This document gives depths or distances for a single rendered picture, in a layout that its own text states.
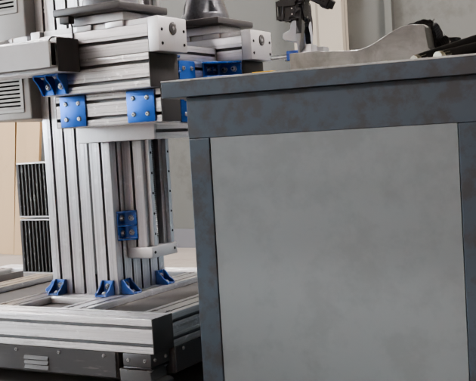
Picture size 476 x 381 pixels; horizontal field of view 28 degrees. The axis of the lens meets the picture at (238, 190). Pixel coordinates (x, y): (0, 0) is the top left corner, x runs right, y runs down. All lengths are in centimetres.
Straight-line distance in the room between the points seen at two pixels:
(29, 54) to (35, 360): 82
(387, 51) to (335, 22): 289
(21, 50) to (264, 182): 88
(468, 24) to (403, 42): 273
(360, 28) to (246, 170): 349
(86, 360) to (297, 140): 92
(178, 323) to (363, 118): 86
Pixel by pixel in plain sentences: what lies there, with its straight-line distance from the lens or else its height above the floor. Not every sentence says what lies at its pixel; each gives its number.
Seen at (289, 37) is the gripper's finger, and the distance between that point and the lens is 267.
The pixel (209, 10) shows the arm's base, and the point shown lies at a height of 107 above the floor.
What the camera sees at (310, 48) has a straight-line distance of 266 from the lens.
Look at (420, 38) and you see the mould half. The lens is 252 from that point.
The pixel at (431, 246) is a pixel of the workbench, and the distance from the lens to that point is 190.
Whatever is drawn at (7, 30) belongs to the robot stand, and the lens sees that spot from 299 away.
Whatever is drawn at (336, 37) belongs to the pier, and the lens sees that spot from 540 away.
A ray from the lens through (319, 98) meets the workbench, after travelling 195.
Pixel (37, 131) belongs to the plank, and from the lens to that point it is 623.
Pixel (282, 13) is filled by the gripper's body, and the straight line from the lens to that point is 269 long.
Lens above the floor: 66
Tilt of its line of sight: 3 degrees down
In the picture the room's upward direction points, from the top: 3 degrees counter-clockwise
